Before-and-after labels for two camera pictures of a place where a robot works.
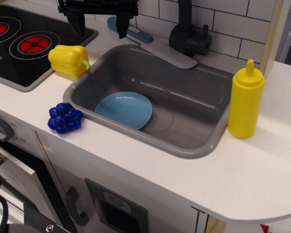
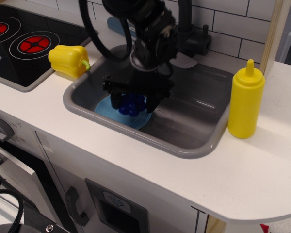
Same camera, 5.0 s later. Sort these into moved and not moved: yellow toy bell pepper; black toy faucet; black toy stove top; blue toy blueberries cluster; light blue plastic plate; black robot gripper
Moved: black robot gripper; blue toy blueberries cluster
Not moved: light blue plastic plate; black toy faucet; black toy stove top; yellow toy bell pepper
